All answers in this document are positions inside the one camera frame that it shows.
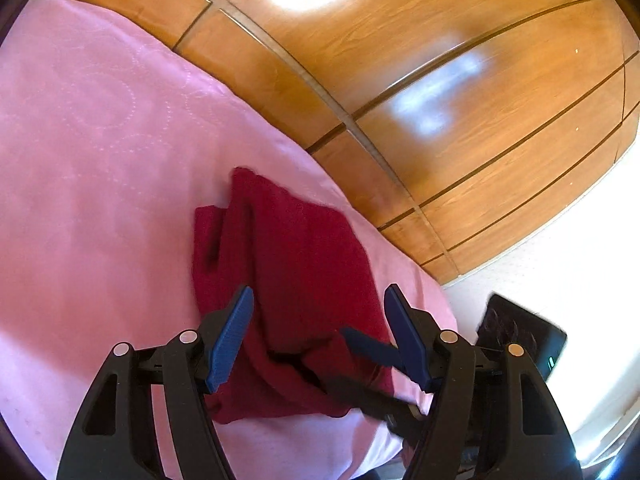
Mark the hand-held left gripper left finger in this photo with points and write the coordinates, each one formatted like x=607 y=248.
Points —
x=230 y=335

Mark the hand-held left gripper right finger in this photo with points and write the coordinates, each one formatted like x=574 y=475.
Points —
x=410 y=335

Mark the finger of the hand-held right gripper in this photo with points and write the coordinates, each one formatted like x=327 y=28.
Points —
x=370 y=347
x=380 y=405

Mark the red long-sleeve shirt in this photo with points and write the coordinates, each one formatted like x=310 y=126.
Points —
x=300 y=260

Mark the pink blanket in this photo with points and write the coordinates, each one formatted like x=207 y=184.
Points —
x=100 y=160

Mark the wooden wardrobe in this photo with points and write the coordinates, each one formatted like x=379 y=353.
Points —
x=450 y=110

